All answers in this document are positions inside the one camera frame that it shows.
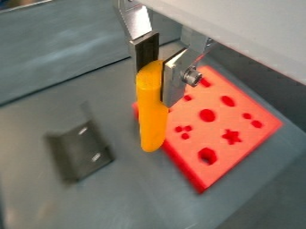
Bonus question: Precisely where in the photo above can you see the black curved peg stand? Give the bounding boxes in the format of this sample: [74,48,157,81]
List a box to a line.
[44,102,115,184]

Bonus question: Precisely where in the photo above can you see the yellow oval peg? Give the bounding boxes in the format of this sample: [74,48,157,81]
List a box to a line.
[137,60,169,152]

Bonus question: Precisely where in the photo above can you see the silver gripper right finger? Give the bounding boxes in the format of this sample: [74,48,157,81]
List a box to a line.
[162,26,218,107]

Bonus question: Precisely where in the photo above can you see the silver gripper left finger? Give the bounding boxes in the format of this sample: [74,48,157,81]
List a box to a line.
[113,0,159,72]

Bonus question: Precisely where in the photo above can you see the red shape sorter board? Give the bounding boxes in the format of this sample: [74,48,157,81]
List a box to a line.
[131,64,285,195]

